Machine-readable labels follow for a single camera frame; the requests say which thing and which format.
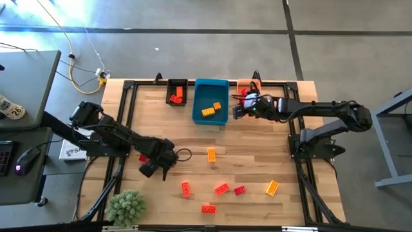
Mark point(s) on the pink translucent plastic bin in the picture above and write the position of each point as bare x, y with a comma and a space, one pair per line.
244, 83

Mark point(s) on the black keyboard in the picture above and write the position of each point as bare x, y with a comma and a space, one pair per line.
4, 158

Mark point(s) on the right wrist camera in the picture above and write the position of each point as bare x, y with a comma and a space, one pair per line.
250, 100

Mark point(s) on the silver metal bracket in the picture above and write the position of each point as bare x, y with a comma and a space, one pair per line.
299, 229
120, 228

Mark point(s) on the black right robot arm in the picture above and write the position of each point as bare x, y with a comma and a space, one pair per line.
322, 108

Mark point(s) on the green artificial plant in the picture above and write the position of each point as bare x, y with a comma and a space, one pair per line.
125, 207

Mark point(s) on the black aluminium table frame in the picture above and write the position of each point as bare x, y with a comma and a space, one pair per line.
148, 83

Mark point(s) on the red toy brick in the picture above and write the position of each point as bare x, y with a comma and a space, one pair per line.
244, 92
143, 158

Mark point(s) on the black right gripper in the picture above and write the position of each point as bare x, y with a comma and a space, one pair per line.
265, 109

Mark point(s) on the blue plastic bin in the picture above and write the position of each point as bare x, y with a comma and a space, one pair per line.
206, 93

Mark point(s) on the small red square brick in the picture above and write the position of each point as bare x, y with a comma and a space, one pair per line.
239, 190

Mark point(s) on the white power adapter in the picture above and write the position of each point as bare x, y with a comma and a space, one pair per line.
98, 71

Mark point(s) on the yellow toy brick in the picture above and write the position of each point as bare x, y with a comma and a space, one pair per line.
211, 154
208, 111
272, 187

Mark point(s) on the grey desk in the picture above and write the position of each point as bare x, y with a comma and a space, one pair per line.
29, 80
16, 190

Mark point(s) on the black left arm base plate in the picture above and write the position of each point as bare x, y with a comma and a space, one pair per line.
96, 149

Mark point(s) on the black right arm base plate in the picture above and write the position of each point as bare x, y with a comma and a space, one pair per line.
317, 152

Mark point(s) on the white printed box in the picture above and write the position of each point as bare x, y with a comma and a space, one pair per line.
69, 153

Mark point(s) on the black clamp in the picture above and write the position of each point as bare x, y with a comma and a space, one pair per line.
256, 76
157, 79

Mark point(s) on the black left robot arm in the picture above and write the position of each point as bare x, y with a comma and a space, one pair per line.
119, 132

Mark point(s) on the grey metal table frame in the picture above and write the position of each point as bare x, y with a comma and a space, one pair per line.
391, 182

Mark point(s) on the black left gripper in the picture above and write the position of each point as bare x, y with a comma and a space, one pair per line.
162, 153

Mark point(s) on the black computer mouse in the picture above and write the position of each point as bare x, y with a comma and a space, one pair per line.
27, 161

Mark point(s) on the black desk caster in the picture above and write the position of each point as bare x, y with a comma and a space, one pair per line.
42, 202

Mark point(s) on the black plastic basket bin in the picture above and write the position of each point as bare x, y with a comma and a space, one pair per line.
170, 87

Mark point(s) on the small yellow square brick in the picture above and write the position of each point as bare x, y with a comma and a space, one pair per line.
217, 105

